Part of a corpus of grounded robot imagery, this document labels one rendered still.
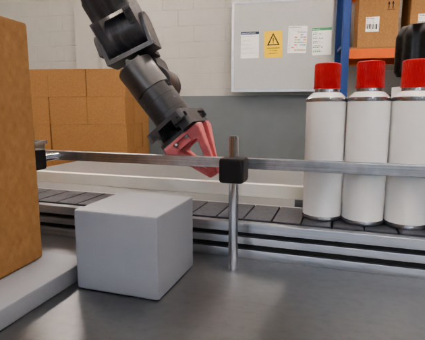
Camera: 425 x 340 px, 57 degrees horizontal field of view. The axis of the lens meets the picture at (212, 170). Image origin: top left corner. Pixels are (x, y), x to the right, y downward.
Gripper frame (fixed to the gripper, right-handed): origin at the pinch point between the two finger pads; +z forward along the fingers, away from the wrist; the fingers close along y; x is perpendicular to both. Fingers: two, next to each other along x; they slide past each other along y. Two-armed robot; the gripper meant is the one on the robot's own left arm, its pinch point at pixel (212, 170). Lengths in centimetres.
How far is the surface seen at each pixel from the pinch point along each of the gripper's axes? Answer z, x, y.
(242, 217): 7.9, -0.7, -4.0
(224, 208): 5.7, 2.2, 0.2
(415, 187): 17.0, -20.5, -3.4
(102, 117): -117, 146, 259
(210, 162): -0.7, -2.0, -4.4
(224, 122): -64, 97, 416
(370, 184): 13.8, -16.6, -3.3
